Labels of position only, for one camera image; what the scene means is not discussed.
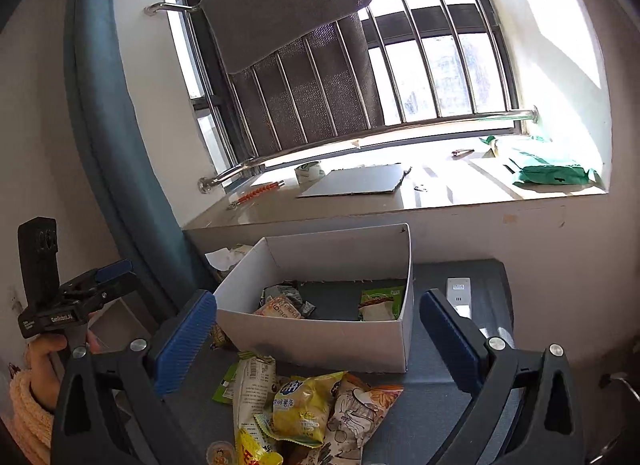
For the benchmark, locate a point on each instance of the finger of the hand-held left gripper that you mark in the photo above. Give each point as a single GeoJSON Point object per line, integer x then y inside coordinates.
{"type": "Point", "coordinates": [115, 269]}
{"type": "Point", "coordinates": [120, 284]}

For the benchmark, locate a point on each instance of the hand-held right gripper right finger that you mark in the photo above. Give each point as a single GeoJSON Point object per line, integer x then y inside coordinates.
{"type": "Point", "coordinates": [447, 340]}

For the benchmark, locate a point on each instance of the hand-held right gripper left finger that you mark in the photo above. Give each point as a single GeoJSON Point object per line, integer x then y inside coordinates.
{"type": "Point", "coordinates": [184, 340]}

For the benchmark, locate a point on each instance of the white cardboard box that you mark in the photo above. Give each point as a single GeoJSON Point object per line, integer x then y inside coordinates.
{"type": "Point", "coordinates": [310, 340]}

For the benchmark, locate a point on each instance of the person's left forearm cream sleeve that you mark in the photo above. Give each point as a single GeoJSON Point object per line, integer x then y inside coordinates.
{"type": "Point", "coordinates": [27, 420]}

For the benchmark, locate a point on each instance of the person's left hand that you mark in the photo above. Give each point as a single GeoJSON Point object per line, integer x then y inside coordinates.
{"type": "Point", "coordinates": [44, 370]}

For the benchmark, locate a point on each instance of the brown yellow snack packet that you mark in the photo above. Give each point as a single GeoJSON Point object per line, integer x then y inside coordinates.
{"type": "Point", "coordinates": [220, 337]}

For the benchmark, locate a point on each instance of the white remote control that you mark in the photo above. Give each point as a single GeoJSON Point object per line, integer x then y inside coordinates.
{"type": "Point", "coordinates": [459, 295]}

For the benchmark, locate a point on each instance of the small green snack packet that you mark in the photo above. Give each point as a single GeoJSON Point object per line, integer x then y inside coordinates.
{"type": "Point", "coordinates": [225, 387]}

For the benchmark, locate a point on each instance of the tall white snack packet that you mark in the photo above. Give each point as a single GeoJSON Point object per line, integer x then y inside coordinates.
{"type": "Point", "coordinates": [252, 385]}

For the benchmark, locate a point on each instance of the crumpled white paper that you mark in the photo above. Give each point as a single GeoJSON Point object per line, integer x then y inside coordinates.
{"type": "Point", "coordinates": [225, 257]}

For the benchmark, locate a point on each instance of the orange round-print snack packet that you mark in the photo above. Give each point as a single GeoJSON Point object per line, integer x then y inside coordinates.
{"type": "Point", "coordinates": [280, 309]}

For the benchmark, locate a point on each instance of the dark grey snack packet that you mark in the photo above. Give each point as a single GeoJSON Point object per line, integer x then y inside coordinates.
{"type": "Point", "coordinates": [287, 293]}

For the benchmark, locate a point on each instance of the white orange illustrated snack packet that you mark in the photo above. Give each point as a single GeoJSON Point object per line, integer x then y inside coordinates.
{"type": "Point", "coordinates": [357, 410]}

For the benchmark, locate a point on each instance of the small jelly cup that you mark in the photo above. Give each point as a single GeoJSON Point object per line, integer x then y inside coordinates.
{"type": "Point", "coordinates": [221, 454]}

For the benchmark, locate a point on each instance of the yellow red snack packet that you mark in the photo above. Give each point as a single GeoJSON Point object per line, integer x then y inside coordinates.
{"type": "Point", "coordinates": [255, 452]}

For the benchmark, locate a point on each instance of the orange screwdriver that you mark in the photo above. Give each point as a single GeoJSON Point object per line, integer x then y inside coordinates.
{"type": "Point", "coordinates": [260, 191]}

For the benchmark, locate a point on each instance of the blue curtain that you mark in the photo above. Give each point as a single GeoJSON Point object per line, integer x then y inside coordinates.
{"type": "Point", "coordinates": [100, 95]}

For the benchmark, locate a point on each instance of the grey cardboard sheet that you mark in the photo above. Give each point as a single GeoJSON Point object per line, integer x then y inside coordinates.
{"type": "Point", "coordinates": [352, 181]}

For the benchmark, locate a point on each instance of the small metal tool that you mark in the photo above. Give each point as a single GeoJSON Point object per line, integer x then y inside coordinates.
{"type": "Point", "coordinates": [462, 152]}

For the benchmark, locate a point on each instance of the green plastic bag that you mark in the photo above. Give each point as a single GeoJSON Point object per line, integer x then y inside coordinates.
{"type": "Point", "coordinates": [545, 170]}

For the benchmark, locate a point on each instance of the clear tape roll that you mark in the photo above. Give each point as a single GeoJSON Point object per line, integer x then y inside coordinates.
{"type": "Point", "coordinates": [307, 172]}

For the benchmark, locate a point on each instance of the dark mesh cloth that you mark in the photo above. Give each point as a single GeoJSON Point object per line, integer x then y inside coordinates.
{"type": "Point", "coordinates": [310, 95]}

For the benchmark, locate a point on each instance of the grey towel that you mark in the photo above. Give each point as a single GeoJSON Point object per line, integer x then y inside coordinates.
{"type": "Point", "coordinates": [280, 5]}

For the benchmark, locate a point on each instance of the metal chair frame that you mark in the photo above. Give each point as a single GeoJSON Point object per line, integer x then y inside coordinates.
{"type": "Point", "coordinates": [617, 380]}

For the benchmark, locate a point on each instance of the steel window guard rail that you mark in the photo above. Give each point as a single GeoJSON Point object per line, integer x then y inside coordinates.
{"type": "Point", "coordinates": [350, 137]}

